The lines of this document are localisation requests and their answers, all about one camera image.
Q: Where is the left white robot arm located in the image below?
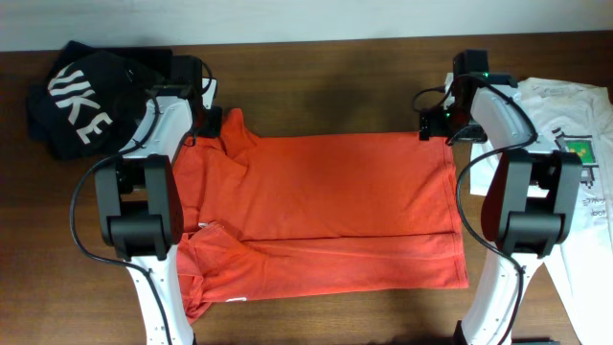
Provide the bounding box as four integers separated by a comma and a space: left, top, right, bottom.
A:
91, 56, 222, 345

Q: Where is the red orange soccer t-shirt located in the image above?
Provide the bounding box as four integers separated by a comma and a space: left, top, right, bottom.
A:
173, 109, 468, 321

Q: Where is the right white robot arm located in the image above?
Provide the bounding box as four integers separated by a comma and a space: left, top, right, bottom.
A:
418, 50, 582, 345

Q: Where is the black folded garment underneath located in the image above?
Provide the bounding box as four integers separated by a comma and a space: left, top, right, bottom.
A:
26, 40, 172, 142

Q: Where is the black Nike t-shirt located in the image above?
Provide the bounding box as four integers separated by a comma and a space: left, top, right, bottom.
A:
27, 51, 162, 160

